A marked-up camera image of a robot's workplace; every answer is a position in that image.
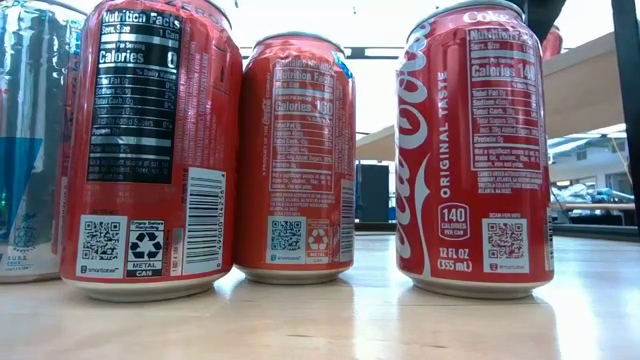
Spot red Coca-Cola Original Taste can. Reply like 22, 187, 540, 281
394, 0, 555, 300

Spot red cola can 160 calories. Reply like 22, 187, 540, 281
233, 30, 358, 286

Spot silver blue energy drink can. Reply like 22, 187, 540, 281
0, 0, 90, 285

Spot wooden workbench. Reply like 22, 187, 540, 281
549, 182, 636, 226

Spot black cabinet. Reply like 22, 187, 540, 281
355, 163, 391, 224

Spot red Coke Zero can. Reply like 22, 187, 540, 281
58, 0, 245, 304

